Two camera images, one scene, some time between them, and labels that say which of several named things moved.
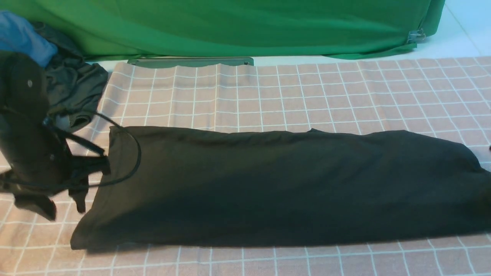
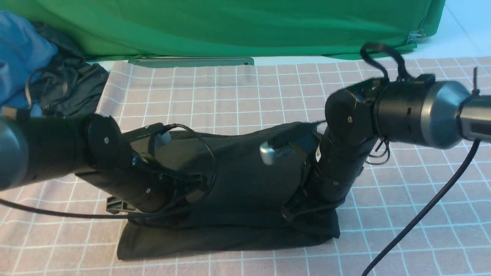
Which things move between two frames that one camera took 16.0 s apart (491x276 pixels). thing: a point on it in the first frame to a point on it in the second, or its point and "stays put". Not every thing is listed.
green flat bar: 171,62 stays put
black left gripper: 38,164 to 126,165
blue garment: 17,35 stays put
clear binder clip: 416,36 stays put
